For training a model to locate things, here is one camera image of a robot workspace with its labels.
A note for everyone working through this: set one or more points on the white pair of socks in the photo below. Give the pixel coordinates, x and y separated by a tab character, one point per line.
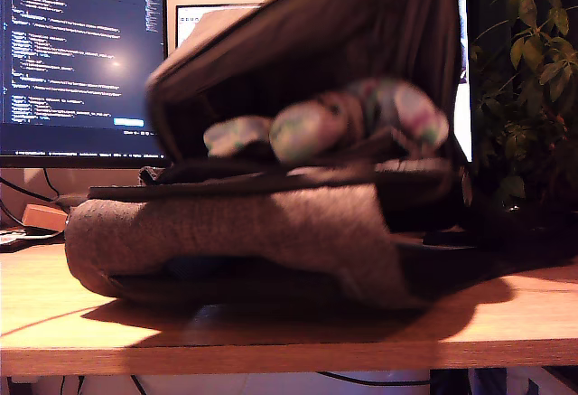
307	133

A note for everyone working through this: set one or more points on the monitor with white screen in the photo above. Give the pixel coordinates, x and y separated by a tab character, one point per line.
187	29

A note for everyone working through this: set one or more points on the black flat device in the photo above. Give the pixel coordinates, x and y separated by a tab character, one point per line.
18	240

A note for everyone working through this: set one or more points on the small brown cardboard box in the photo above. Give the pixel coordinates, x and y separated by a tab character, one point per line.
45	216

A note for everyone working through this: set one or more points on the monitor with dark code screen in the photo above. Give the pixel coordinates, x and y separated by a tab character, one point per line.
81	74

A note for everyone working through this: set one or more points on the green leafy houseplant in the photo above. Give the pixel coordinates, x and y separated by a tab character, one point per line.
533	51

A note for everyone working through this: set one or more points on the grey fabric backpack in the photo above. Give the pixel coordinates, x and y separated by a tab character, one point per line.
226	232

